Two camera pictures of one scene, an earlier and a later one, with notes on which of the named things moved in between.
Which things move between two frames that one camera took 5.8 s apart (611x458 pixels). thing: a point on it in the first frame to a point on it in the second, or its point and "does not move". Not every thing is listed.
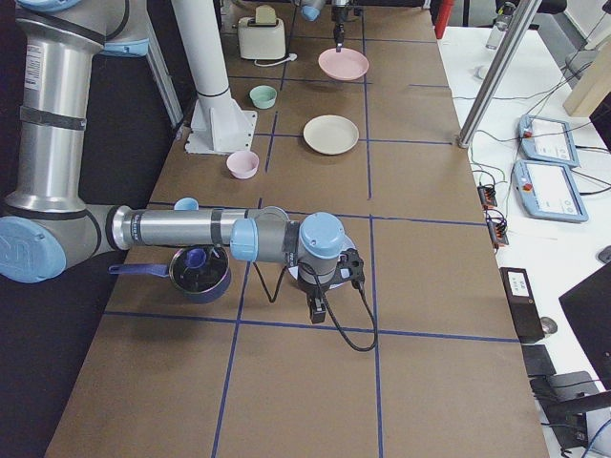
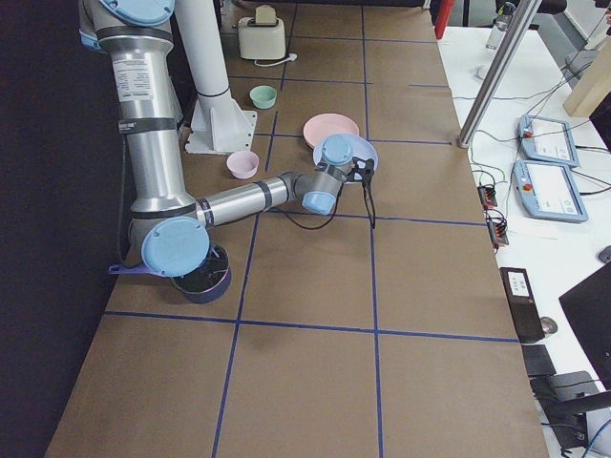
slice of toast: [264, 14] does not move
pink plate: [345, 65] to [323, 126]
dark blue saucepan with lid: [201, 274] does not move
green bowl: [263, 96] does not move
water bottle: [505, 12] does not move
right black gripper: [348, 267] to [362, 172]
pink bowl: [242, 164] does not move
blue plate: [347, 243] to [361, 149]
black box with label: [521, 301] does not move
